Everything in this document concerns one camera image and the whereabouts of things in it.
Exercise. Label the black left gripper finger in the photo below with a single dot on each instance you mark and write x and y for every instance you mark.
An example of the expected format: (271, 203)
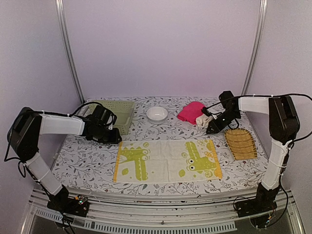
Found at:
(112, 140)
(114, 133)

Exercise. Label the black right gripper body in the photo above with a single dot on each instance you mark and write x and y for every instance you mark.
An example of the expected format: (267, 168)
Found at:
(229, 117)

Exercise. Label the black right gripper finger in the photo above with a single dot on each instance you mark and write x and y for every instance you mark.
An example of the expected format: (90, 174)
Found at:
(212, 132)
(211, 126)

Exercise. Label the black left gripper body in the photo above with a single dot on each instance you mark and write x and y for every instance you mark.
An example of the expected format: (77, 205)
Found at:
(101, 134)

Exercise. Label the green crocodile pattern towel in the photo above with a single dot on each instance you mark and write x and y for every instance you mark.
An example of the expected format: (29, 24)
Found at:
(166, 161)

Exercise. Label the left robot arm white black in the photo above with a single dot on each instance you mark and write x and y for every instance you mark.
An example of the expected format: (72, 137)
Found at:
(26, 130)

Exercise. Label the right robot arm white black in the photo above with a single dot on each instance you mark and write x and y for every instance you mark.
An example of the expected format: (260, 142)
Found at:
(283, 127)

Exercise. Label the cream white towel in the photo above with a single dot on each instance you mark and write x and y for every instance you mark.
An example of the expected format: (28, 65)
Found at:
(203, 120)

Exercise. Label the green plastic basket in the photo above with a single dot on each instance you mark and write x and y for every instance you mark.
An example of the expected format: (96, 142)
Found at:
(124, 111)

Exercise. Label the pink towel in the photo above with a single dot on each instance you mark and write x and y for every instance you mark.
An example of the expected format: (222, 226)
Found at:
(190, 112)

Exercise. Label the yellow woven bamboo tray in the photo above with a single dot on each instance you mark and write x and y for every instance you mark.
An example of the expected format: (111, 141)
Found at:
(241, 144)

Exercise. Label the white ceramic bowl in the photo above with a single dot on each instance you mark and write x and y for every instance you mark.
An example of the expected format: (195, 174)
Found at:
(157, 115)

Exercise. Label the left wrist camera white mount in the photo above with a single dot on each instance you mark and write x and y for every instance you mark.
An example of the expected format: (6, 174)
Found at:
(111, 121)

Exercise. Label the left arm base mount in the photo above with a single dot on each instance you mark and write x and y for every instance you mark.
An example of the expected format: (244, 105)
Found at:
(66, 205)

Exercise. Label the right aluminium frame post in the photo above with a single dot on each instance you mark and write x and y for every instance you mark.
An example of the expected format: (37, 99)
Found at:
(256, 45)

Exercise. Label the aluminium frame post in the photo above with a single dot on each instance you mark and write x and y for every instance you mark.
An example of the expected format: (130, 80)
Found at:
(68, 49)
(256, 45)

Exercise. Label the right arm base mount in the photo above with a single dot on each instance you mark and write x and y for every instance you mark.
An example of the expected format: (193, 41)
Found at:
(247, 207)

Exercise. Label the aluminium front rail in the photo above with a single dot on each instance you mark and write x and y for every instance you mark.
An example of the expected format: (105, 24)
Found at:
(181, 214)

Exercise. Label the left aluminium frame post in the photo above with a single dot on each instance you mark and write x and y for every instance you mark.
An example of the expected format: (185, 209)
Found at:
(68, 49)

